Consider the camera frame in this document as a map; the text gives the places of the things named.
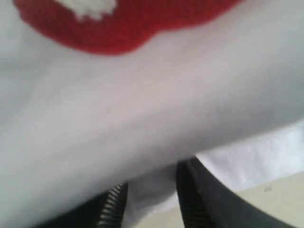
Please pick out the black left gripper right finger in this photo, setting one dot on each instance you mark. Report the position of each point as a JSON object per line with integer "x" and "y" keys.
{"x": 206, "y": 203}

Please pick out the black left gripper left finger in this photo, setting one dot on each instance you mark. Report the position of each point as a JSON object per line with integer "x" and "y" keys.
{"x": 104, "y": 211}

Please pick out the white t-shirt red lettering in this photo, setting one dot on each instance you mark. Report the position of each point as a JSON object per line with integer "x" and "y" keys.
{"x": 73, "y": 125}

